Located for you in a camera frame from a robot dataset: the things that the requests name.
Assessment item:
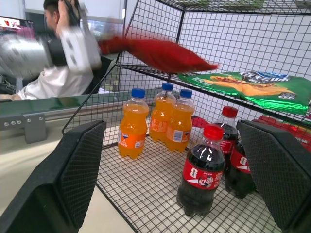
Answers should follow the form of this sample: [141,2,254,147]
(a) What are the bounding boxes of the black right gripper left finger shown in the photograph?
[0,119,107,233]

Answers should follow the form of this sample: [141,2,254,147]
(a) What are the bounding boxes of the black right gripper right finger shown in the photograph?
[236,119,311,233]

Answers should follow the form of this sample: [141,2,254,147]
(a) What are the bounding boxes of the red snack bag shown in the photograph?
[98,36,219,74]

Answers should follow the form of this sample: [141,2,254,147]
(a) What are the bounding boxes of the green belt conveyor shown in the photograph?
[0,93,117,144]

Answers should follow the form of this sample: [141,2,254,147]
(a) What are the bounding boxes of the cola bottle red cap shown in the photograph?
[176,124,226,217]
[225,139,257,199]
[213,106,239,170]

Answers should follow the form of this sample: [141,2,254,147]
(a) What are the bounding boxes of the red snack packet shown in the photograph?
[252,115,311,152]
[191,116,211,129]

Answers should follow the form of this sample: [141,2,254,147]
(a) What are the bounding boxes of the green chip bag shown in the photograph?
[178,71,311,115]

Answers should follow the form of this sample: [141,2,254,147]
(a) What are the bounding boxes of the person in white shirt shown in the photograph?
[18,0,95,100]

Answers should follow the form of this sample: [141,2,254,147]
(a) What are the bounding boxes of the orange soda bottle blue cap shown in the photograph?
[166,88,195,153]
[149,83,176,143]
[117,88,150,160]

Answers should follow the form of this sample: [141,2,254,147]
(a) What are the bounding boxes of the black office chair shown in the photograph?
[82,55,116,95]

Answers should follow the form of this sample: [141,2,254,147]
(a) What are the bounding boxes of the computer monitor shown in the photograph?
[0,16,36,39]

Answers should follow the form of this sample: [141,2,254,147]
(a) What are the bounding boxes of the grey metal conveyor bracket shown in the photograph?
[23,113,47,144]

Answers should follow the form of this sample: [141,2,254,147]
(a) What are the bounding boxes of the black wire grid rack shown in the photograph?
[62,0,311,233]

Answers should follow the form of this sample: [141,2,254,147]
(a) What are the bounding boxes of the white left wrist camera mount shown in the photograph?
[59,26,102,75]

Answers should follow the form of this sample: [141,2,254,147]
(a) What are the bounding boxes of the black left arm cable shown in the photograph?
[63,0,82,27]

